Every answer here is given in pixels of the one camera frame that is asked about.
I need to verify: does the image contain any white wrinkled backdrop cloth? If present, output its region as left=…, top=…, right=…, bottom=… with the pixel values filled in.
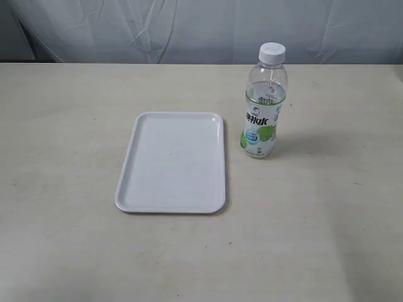
left=1, top=1, right=402, bottom=64

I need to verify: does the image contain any white rectangular plastic tray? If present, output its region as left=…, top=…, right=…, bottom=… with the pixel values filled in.
left=115, top=112, right=227, bottom=214

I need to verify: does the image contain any clear water bottle green label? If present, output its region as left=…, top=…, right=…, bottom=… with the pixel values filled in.
left=240, top=42, right=288, bottom=158

